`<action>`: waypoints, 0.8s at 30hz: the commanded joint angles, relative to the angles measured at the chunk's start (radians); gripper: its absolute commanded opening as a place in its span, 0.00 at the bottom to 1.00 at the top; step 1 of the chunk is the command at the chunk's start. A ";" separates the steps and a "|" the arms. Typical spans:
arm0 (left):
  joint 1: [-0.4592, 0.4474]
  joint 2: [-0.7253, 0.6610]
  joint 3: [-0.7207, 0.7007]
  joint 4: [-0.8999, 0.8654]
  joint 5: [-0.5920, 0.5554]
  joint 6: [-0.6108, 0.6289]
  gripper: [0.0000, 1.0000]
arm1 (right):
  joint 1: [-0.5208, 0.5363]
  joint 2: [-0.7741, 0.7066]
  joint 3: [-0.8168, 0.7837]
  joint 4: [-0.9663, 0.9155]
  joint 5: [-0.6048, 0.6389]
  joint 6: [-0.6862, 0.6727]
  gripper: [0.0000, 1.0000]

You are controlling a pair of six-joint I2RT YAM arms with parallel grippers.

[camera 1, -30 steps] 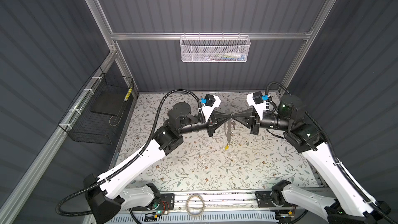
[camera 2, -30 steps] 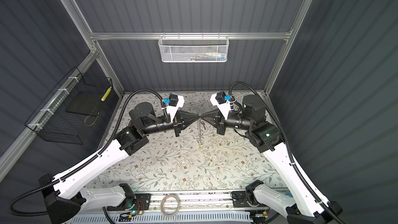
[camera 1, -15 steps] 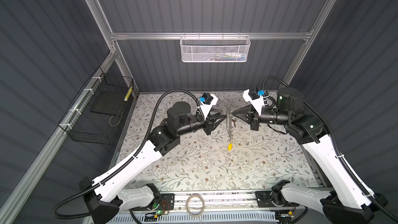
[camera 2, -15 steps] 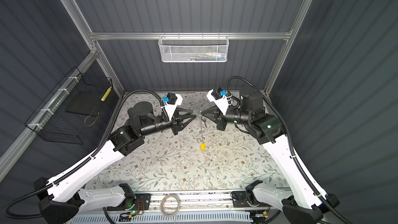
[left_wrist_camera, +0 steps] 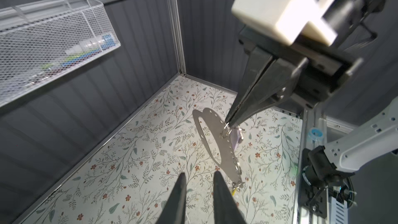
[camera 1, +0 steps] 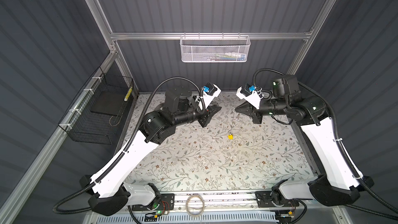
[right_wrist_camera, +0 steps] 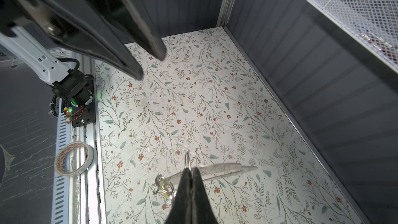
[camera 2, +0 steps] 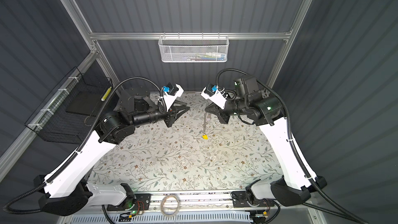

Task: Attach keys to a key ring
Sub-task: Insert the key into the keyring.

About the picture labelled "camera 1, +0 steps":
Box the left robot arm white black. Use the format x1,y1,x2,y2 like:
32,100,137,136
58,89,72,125
88,83,221,216

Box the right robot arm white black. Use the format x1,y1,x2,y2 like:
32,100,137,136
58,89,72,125
235,75,374,206

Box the items in white basket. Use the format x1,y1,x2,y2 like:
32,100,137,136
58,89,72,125
203,52,247,62

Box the yellow marker in black basket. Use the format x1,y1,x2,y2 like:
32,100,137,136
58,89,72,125
124,87,133,102

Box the tape roll clear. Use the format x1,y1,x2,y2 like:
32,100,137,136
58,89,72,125
185,195,205,217

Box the black pad in basket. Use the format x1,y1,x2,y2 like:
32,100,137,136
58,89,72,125
90,91,125,116

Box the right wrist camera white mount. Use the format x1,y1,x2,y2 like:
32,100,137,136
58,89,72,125
236,84,264,110

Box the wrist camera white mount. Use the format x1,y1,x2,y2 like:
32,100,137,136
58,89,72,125
236,84,264,110
196,83,221,113

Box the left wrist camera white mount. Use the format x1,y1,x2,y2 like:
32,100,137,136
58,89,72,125
196,83,221,113

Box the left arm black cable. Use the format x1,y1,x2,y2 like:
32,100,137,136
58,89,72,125
52,77,206,224

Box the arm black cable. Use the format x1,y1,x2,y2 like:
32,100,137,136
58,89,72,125
52,77,206,224
252,68,398,222

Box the white wire mesh basket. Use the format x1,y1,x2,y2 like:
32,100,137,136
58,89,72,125
179,34,251,63

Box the black wire basket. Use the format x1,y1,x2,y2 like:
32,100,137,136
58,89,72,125
59,69,134,145

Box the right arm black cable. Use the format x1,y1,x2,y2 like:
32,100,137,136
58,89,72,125
252,68,398,222

